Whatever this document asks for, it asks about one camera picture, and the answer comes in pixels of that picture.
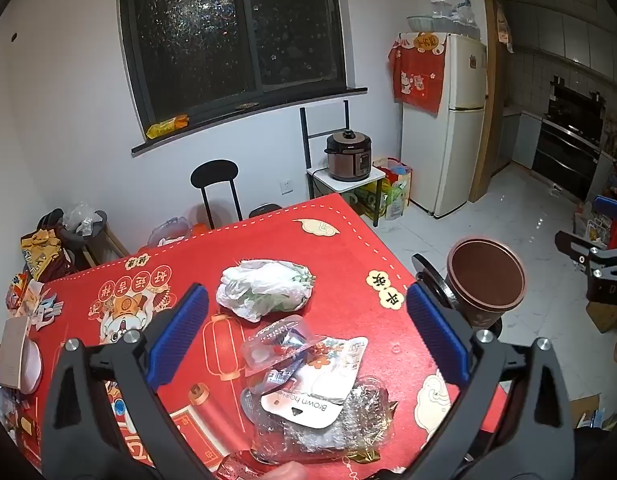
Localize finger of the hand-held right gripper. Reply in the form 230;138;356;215
592;194;617;221
555;232;607;274

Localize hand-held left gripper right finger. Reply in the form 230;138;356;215
405;284;576;480

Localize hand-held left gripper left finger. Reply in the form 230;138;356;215
41;282;212;480

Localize brown trash bin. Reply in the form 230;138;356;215
412;237;526;333

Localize white plastic bag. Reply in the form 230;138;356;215
216;259;316;323

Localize clear plastic blister tray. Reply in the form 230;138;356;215
241;316;324;378

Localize white floral pouch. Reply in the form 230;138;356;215
261;335;370;429

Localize clear plastic bottle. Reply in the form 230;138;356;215
251;377;396;466

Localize black built-in oven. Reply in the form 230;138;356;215
531;85;606;201

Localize clear plastic container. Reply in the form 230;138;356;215
148;216;192;248

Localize cardboard box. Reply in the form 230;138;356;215
568;392;604;428

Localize red printed tablecloth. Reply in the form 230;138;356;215
3;192;509;480

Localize cartoon paper figure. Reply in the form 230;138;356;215
26;280;64;331

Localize green yellow bags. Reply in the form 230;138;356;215
355;156;413;222

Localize clear crumpled plastic bag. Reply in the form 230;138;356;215
62;202;104;236

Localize pink white bowl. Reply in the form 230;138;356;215
18;340;43;395

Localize white refrigerator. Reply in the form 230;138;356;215
401;32;489;218

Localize yellow snack bags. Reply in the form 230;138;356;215
21;230;64;281

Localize colourful snack packets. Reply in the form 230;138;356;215
6;272;32;318

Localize white flat box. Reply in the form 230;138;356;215
0;317;29;391

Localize white black-framed side table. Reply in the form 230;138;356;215
299;100;386;228

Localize grey kitchen cabinets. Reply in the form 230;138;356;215
503;0;617;81

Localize brown rice cooker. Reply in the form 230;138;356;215
324;130;374;181

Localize yellow snack packet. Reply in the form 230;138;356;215
146;115;190;141

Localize red printed towel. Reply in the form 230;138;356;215
388;34;446;115

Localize clear plastic bags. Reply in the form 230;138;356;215
431;0;481;41

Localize dark framed window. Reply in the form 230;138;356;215
119;0;368;156

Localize wooden door frame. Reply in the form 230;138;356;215
468;0;511;206

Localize hanging wall calendar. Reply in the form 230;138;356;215
495;5;515;53

